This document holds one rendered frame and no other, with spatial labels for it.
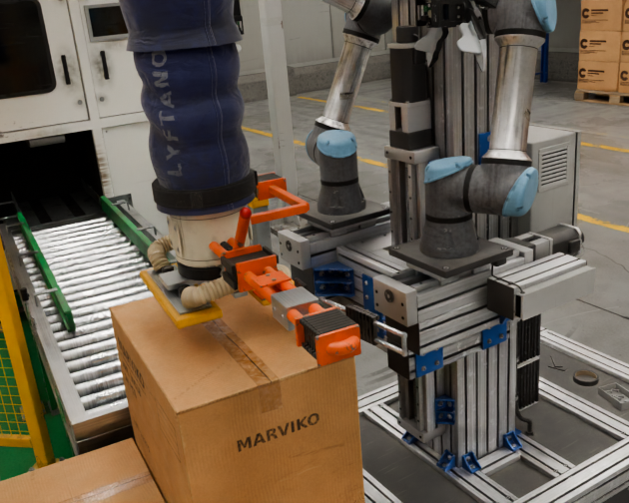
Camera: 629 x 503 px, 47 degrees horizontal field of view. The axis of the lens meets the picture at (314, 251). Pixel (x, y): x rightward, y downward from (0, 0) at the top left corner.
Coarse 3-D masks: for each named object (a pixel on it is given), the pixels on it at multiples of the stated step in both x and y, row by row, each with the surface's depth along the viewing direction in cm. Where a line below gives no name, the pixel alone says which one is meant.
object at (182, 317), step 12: (144, 276) 174; (156, 276) 172; (156, 288) 167; (180, 288) 158; (168, 300) 160; (180, 300) 158; (168, 312) 155; (180, 312) 152; (192, 312) 153; (204, 312) 152; (216, 312) 153; (180, 324) 150; (192, 324) 151
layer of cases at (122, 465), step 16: (112, 448) 200; (128, 448) 200; (64, 464) 195; (80, 464) 195; (96, 464) 194; (112, 464) 193; (128, 464) 193; (144, 464) 192; (16, 480) 190; (32, 480) 190; (48, 480) 189; (64, 480) 189; (80, 480) 188; (96, 480) 188; (112, 480) 187; (128, 480) 187; (144, 480) 186; (0, 496) 185; (16, 496) 184; (32, 496) 184; (48, 496) 183; (64, 496) 183; (80, 496) 182; (96, 496) 182; (112, 496) 181; (128, 496) 181; (144, 496) 180; (160, 496) 180
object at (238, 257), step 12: (228, 252) 145; (240, 252) 146; (252, 252) 147; (264, 252) 146; (228, 264) 140; (240, 264) 138; (252, 264) 139; (264, 264) 141; (276, 264) 142; (228, 276) 143; (240, 276) 139; (240, 288) 140; (252, 288) 141
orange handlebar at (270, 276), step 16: (272, 192) 195; (288, 192) 190; (288, 208) 176; (304, 208) 178; (272, 272) 136; (256, 288) 134; (272, 288) 136; (288, 288) 131; (352, 336) 111; (336, 352) 109
